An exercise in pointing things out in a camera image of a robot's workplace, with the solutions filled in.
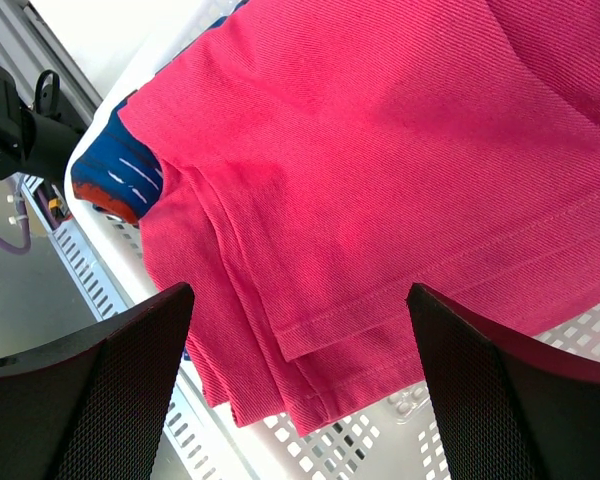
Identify blue white patterned trousers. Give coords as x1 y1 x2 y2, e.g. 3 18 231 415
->
69 14 231 225

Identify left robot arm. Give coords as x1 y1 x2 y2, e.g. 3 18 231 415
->
0 66 87 190

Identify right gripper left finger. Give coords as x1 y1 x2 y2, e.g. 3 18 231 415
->
0 283 194 479

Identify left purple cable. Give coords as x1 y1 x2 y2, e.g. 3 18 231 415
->
0 179 34 256

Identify white plastic basket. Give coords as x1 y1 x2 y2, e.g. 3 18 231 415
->
62 0 600 480

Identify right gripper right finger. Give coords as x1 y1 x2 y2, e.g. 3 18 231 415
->
406 284 600 479

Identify pink trousers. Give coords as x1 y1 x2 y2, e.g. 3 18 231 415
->
117 0 600 441

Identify white slotted cable duct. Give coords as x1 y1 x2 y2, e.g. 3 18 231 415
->
22 175 224 479

